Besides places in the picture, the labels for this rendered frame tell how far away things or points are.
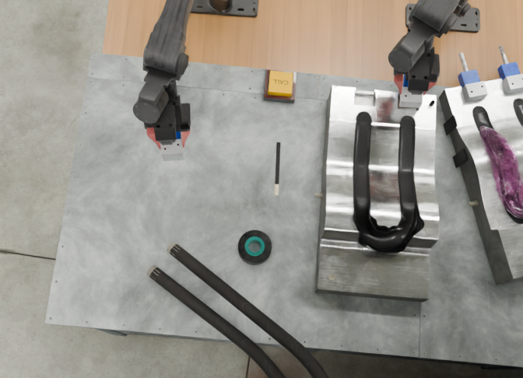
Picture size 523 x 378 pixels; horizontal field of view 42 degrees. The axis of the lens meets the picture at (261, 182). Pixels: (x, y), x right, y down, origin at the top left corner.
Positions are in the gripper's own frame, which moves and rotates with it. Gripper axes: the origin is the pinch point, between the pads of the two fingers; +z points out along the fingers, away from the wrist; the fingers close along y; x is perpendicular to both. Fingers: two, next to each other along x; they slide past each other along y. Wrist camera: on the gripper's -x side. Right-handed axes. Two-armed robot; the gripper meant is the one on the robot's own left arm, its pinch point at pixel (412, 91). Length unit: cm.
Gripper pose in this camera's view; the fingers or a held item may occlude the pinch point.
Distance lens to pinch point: 169.5
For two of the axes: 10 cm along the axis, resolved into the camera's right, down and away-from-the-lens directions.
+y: 9.9, 0.7, -1.3
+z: 0.6, 6.0, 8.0
